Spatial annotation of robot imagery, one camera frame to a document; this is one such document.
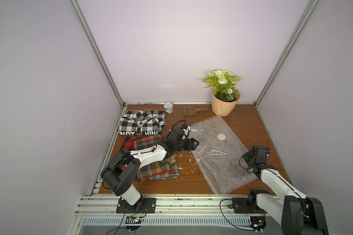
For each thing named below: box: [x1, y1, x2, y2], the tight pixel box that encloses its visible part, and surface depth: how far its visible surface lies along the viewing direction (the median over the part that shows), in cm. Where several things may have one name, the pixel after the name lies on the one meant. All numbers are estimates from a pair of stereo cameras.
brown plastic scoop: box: [183, 105, 208, 116], surface depth 117 cm
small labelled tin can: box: [163, 102, 174, 115], surface depth 116 cm
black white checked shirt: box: [118, 109, 167, 136], surface depth 107 cm
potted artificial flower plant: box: [202, 69, 243, 117], surface depth 102 cm
